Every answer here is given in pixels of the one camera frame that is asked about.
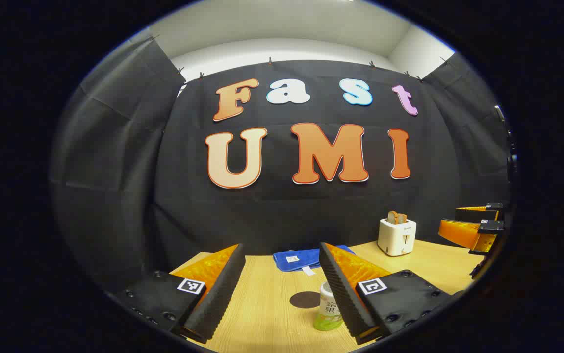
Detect blue towel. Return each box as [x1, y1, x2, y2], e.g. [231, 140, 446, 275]
[273, 245, 356, 272]

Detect clear water bottle green label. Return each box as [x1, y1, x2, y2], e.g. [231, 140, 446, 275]
[313, 281, 344, 331]

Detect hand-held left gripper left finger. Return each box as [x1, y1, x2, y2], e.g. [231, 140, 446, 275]
[115, 244, 246, 344]

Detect dark round coaster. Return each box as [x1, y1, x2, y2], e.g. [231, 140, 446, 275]
[289, 291, 322, 309]

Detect white toaster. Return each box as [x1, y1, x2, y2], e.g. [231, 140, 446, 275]
[378, 217, 417, 257]

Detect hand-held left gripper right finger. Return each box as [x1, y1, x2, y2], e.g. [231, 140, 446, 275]
[318, 242, 454, 345]

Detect black backdrop cloth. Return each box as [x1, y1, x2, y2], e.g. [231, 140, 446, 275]
[49, 37, 513, 295]

